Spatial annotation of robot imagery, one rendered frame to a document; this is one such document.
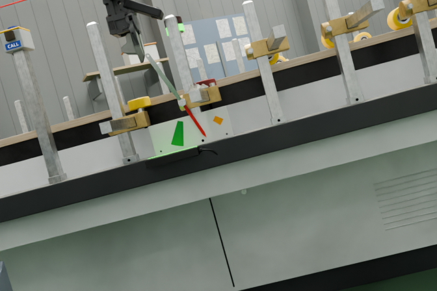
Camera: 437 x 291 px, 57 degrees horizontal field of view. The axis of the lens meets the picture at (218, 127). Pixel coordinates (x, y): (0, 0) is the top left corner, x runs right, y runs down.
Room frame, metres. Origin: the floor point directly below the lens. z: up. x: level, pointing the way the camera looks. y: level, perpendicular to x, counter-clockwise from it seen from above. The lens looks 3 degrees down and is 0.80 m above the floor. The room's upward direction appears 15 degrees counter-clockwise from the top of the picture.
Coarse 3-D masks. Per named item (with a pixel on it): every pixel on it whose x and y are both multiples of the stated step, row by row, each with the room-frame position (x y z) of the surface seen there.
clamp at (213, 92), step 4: (208, 88) 1.28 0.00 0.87; (212, 88) 1.28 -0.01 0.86; (216, 88) 1.28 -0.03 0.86; (208, 92) 1.28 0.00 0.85; (212, 92) 1.28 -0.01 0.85; (216, 92) 1.28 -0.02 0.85; (180, 96) 1.30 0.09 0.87; (184, 96) 1.29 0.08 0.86; (188, 96) 1.29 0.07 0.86; (212, 96) 1.28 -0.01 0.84; (216, 96) 1.28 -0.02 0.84; (188, 100) 1.29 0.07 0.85; (212, 100) 1.28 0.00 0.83; (216, 100) 1.28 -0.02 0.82; (220, 100) 1.29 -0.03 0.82; (188, 104) 1.29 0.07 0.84; (192, 104) 1.29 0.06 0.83; (196, 104) 1.29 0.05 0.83; (200, 104) 1.28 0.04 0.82; (204, 104) 1.28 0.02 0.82; (180, 108) 1.30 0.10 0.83; (184, 108) 1.30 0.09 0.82
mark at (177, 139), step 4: (180, 124) 1.29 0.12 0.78; (176, 128) 1.29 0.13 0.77; (180, 128) 1.29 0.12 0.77; (176, 132) 1.29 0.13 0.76; (180, 132) 1.29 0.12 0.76; (176, 136) 1.29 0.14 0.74; (180, 136) 1.29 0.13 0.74; (172, 140) 1.29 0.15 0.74; (176, 140) 1.29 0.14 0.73; (180, 140) 1.29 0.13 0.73; (172, 144) 1.29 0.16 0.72; (176, 144) 1.29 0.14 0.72; (180, 144) 1.29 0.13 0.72
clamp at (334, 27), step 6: (336, 18) 1.25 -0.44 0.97; (342, 18) 1.25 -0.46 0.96; (324, 24) 1.26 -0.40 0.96; (330, 24) 1.25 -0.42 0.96; (336, 24) 1.25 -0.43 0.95; (342, 24) 1.25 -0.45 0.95; (360, 24) 1.24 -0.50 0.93; (366, 24) 1.24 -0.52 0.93; (324, 30) 1.25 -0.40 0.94; (330, 30) 1.25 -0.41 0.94; (336, 30) 1.25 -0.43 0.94; (342, 30) 1.25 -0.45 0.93; (348, 30) 1.25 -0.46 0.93; (354, 30) 1.25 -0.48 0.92; (324, 36) 1.27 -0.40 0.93; (330, 36) 1.27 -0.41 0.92
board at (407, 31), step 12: (432, 24) 1.43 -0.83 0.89; (384, 36) 1.45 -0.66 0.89; (396, 36) 1.44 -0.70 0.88; (360, 48) 1.46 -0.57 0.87; (288, 60) 1.47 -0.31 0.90; (300, 60) 1.47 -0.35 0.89; (312, 60) 1.47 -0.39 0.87; (252, 72) 1.48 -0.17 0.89; (228, 84) 1.50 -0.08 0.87; (168, 96) 1.51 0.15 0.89; (72, 120) 1.54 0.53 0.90; (84, 120) 1.53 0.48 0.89; (96, 120) 1.53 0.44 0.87; (0, 144) 1.56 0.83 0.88
